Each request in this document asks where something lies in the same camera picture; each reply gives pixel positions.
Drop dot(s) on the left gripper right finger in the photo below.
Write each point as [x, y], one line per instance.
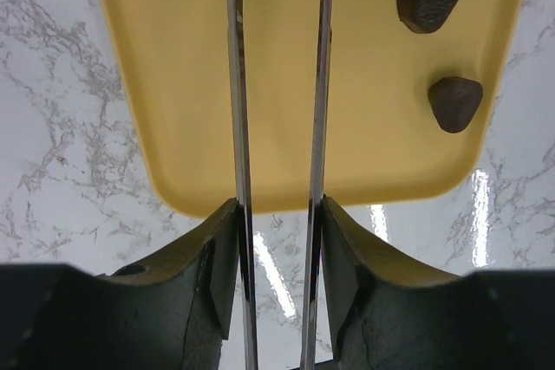
[388, 310]

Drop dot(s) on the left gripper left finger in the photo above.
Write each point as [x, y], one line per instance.
[169, 310]

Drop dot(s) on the metal serving tongs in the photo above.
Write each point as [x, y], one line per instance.
[279, 62]

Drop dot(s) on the dark teardrop chocolate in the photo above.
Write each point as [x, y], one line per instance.
[454, 101]

